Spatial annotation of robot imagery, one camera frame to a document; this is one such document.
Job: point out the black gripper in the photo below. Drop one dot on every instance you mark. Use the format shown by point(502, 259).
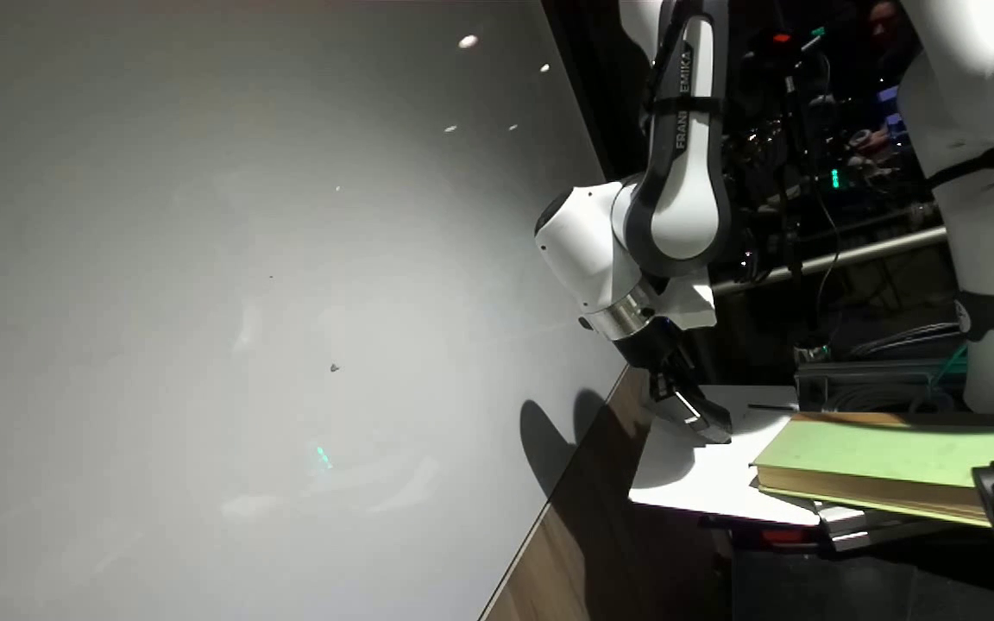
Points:
point(660, 355)

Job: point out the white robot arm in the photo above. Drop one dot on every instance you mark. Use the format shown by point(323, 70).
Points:
point(638, 249)

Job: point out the large white whiteboard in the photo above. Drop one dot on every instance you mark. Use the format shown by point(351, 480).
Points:
point(273, 332)

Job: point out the green book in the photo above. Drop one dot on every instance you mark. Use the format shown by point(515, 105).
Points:
point(916, 470)

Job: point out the person in background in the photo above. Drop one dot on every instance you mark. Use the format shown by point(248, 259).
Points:
point(879, 56)

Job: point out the metal rail bar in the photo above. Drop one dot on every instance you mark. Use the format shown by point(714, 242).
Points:
point(844, 258)

